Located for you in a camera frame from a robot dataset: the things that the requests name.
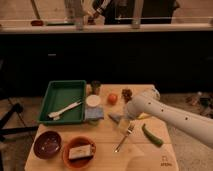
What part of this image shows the white plastic spatula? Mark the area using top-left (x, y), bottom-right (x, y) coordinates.
top-left (48, 101), bottom-right (82, 118)

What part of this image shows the silver fork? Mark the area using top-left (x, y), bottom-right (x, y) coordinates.
top-left (114, 124), bottom-right (135, 153)

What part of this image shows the grey blue towel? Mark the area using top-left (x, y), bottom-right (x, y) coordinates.
top-left (109, 113), bottom-right (123, 124)

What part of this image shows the black tripod stand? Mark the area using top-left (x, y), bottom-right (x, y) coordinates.
top-left (0, 105), bottom-right (39, 164)

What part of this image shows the green plastic tray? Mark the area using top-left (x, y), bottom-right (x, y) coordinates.
top-left (38, 80), bottom-right (86, 125)

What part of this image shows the small metal cup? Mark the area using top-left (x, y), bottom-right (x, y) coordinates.
top-left (91, 80), bottom-right (101, 95)

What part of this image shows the brown grape bunch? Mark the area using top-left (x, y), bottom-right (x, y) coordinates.
top-left (122, 89), bottom-right (132, 102)

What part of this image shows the dark purple bowl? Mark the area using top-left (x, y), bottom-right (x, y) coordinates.
top-left (33, 131), bottom-right (61, 159)

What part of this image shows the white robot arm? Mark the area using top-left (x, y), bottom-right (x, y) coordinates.
top-left (119, 88), bottom-right (213, 148)

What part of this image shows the green cucumber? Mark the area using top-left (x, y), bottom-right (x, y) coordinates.
top-left (142, 125), bottom-right (164, 147)

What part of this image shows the red tomato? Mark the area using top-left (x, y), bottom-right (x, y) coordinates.
top-left (107, 93), bottom-right (118, 105)

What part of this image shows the orange bowl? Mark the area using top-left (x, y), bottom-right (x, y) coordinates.
top-left (62, 136), bottom-right (96, 171)

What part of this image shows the white round lid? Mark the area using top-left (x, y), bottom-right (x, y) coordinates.
top-left (86, 95), bottom-right (101, 107)

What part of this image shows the red object on ledge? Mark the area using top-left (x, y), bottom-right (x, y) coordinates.
top-left (31, 20), bottom-right (44, 26)

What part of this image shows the white block in bowl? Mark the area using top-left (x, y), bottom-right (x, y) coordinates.
top-left (69, 145), bottom-right (92, 160)

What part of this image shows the yellow banana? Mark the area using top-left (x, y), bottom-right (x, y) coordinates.
top-left (137, 113), bottom-right (151, 120)

